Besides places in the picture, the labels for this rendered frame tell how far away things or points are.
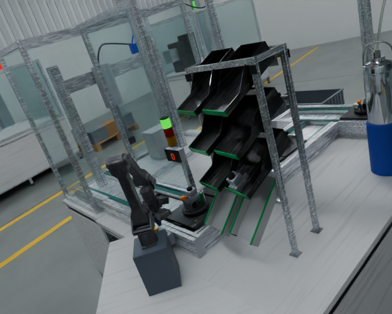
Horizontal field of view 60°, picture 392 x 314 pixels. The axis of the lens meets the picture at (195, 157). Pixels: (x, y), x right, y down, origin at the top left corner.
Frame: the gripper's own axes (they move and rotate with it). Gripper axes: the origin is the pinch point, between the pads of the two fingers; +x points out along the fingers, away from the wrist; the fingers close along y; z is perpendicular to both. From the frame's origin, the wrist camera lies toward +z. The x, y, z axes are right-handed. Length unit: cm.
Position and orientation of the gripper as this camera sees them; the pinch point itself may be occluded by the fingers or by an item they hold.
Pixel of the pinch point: (157, 219)
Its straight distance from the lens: 161.7
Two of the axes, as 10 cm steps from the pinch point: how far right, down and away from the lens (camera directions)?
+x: 2.8, 8.9, 3.7
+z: 7.0, -4.5, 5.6
